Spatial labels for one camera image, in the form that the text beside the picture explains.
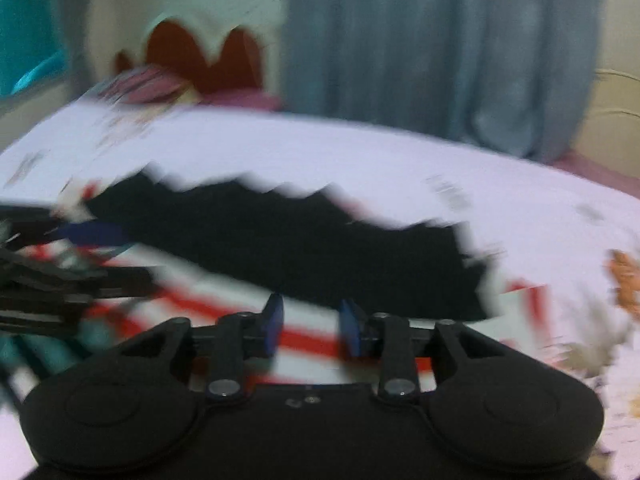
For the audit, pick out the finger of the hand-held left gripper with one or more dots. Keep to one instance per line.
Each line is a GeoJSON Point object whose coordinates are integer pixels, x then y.
{"type": "Point", "coordinates": [75, 285]}
{"type": "Point", "coordinates": [95, 232]}

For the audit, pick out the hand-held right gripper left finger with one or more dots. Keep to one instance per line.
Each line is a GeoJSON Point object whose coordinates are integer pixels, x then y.
{"type": "Point", "coordinates": [273, 325]}

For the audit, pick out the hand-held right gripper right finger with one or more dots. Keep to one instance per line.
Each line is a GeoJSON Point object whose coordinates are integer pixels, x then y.
{"type": "Point", "coordinates": [352, 330]}

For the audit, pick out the striped knit sweater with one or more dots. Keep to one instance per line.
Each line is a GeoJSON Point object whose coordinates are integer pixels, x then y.
{"type": "Point", "coordinates": [300, 255]}

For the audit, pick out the bed with floral pink sheet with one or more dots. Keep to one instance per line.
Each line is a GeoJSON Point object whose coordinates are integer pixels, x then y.
{"type": "Point", "coordinates": [350, 160]}

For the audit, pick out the narrow grey curtain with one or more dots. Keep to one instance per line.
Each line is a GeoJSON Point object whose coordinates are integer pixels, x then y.
{"type": "Point", "coordinates": [75, 20]}

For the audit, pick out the blue-grey curtain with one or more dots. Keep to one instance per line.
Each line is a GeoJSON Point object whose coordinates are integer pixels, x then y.
{"type": "Point", "coordinates": [440, 50]}

